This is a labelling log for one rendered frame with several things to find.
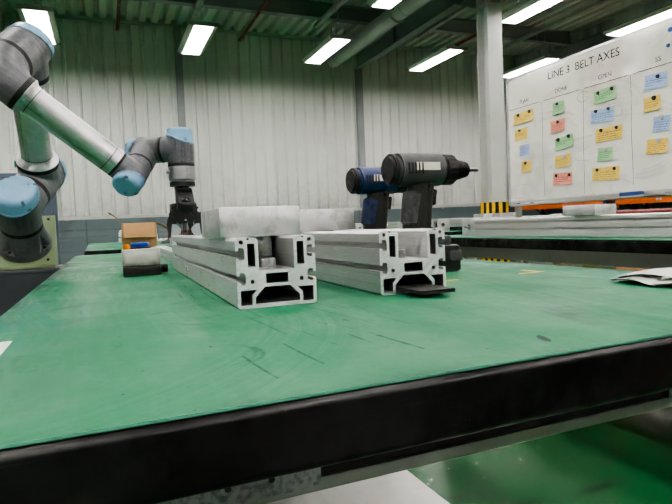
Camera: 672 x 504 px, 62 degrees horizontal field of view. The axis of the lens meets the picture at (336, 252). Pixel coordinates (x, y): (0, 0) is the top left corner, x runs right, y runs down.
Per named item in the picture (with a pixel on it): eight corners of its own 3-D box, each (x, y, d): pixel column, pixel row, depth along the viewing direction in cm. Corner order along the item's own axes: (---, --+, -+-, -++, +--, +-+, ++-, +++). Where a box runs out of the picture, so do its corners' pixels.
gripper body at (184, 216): (195, 223, 168) (193, 183, 167) (199, 223, 160) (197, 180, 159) (169, 224, 165) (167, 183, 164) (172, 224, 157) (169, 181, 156)
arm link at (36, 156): (10, 204, 171) (-24, 33, 134) (34, 175, 182) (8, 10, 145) (50, 213, 172) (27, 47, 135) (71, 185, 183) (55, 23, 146)
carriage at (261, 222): (203, 254, 87) (200, 211, 87) (271, 250, 92) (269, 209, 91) (221, 259, 73) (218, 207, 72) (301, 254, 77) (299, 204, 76)
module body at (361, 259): (247, 263, 148) (245, 231, 147) (283, 261, 152) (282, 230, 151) (381, 295, 74) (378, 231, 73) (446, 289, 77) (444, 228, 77)
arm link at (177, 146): (170, 131, 165) (197, 129, 163) (172, 168, 165) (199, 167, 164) (158, 127, 157) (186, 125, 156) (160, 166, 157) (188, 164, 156)
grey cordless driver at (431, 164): (381, 273, 104) (376, 155, 103) (468, 266, 112) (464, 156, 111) (401, 276, 97) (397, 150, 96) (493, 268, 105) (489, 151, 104)
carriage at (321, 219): (277, 244, 118) (275, 212, 117) (325, 242, 122) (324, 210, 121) (300, 246, 103) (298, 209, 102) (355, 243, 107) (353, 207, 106)
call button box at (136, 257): (122, 274, 129) (121, 247, 129) (166, 271, 133) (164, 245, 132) (123, 277, 122) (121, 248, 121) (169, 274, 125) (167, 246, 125)
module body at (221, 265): (173, 268, 141) (171, 235, 140) (213, 266, 145) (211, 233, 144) (238, 309, 67) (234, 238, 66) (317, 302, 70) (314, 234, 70)
